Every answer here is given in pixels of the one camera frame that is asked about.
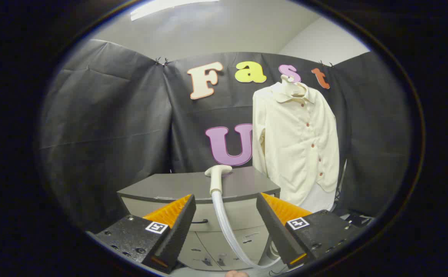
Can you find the cream button shirt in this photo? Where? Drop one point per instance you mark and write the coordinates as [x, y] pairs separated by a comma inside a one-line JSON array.
[[293, 146]]

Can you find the white clothes hanger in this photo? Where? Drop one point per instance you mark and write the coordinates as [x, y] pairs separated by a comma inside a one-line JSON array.
[[287, 86]]

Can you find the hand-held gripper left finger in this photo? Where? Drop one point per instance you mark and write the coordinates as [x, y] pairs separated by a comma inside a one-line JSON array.
[[181, 231]]

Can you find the grey cabinet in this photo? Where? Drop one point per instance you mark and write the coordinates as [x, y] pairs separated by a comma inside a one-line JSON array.
[[170, 186]]

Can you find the black box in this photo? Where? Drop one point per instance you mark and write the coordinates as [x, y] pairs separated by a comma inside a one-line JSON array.
[[356, 220]]

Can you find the black backdrop cloth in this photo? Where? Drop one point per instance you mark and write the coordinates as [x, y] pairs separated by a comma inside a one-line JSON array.
[[104, 127]]

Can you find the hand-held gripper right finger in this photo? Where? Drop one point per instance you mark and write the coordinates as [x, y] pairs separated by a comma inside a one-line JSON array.
[[275, 231]]

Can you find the white hanging cloth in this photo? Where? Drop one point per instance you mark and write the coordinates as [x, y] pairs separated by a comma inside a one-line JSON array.
[[318, 200]]

